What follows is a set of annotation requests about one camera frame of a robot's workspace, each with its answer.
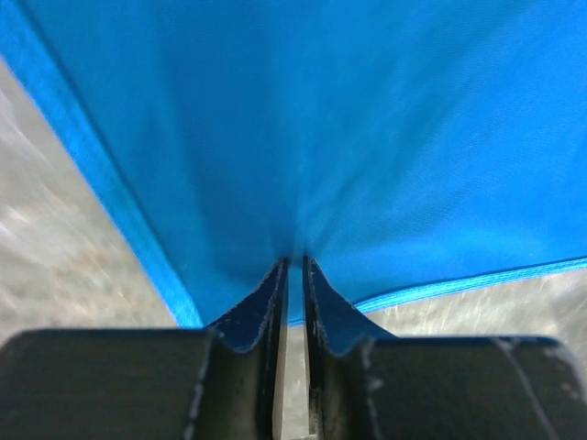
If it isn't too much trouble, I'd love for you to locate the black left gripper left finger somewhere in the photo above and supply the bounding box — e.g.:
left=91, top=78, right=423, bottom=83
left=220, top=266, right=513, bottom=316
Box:
left=1, top=259, right=289, bottom=439

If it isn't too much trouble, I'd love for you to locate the blue cloth napkin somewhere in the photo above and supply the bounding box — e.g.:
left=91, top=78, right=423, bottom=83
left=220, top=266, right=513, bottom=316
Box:
left=1, top=1, right=586, bottom=328

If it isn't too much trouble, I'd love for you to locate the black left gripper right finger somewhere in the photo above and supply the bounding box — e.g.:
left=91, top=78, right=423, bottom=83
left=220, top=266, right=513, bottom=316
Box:
left=302, top=258, right=586, bottom=439

